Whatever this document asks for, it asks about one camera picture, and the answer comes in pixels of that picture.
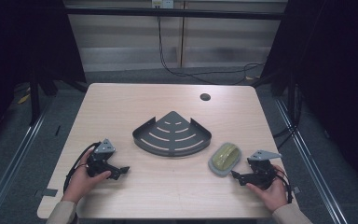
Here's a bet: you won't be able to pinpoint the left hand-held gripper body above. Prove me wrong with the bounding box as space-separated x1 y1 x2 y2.
86 138 122 180

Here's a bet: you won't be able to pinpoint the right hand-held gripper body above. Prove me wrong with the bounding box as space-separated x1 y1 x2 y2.
247 149 283 190

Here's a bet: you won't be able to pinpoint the person's right hand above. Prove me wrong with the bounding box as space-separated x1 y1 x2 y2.
245 164 289 213

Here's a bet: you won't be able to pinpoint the person's left hand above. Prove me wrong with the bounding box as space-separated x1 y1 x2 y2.
62 148 113 203

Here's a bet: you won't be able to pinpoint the yellow-green soap bar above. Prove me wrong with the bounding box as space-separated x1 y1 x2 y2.
212 143 241 171

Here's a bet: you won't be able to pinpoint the dark grey metal corner shelf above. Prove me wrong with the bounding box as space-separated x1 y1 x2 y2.
131 110 213 158

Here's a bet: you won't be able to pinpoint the black metal stand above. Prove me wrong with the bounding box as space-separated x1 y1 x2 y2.
27 69 42 127

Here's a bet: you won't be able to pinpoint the yellow tape scrap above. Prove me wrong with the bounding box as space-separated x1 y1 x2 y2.
17 93 32 105

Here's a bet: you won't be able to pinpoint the black curtain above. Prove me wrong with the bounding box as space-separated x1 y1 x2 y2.
0 0 87 157
260 0 358 198

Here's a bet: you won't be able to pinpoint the black horizontal bar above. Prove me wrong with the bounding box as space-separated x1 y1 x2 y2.
64 7 289 21

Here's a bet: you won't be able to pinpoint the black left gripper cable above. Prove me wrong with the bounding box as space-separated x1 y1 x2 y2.
62 141 103 194

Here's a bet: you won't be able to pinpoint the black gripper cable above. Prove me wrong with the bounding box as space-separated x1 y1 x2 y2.
274 169 294 205
62 141 103 194

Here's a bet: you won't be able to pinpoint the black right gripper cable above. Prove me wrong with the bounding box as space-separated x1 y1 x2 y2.
274 169 294 205

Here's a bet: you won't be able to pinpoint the black floor cables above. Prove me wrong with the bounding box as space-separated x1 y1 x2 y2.
272 123 300 149

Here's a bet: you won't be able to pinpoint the metal floor rail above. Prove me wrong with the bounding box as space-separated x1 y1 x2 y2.
0 102 54 224
274 97 350 224

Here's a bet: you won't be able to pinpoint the long black power cable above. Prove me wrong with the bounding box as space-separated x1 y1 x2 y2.
156 15 266 86

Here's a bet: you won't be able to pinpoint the white wall socket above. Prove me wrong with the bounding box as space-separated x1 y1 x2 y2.
151 0 175 9

